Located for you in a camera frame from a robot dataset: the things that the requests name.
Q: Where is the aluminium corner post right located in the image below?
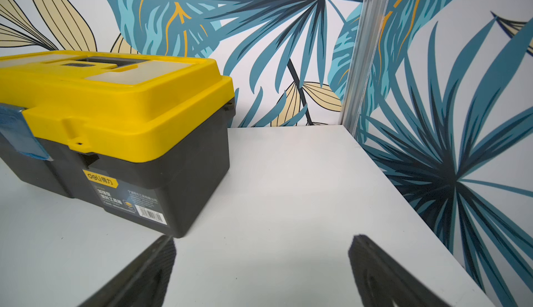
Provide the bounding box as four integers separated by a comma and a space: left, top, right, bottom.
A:
341, 0, 389, 137

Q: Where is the yellow and black toolbox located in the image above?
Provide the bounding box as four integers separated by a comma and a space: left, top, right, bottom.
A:
1, 51, 235, 238

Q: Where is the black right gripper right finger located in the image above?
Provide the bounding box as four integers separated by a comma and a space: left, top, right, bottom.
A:
348, 235, 448, 306

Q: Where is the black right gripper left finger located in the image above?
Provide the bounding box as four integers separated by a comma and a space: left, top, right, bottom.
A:
81, 235, 176, 306

